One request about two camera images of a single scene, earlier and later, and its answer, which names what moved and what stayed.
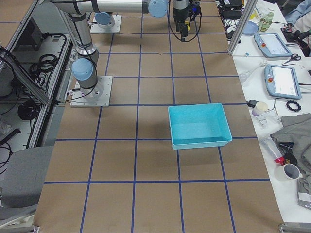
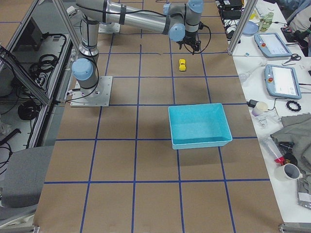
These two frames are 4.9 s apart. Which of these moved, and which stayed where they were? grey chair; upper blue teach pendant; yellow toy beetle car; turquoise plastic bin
Moved: yellow toy beetle car
Stayed: turquoise plastic bin; upper blue teach pendant; grey chair
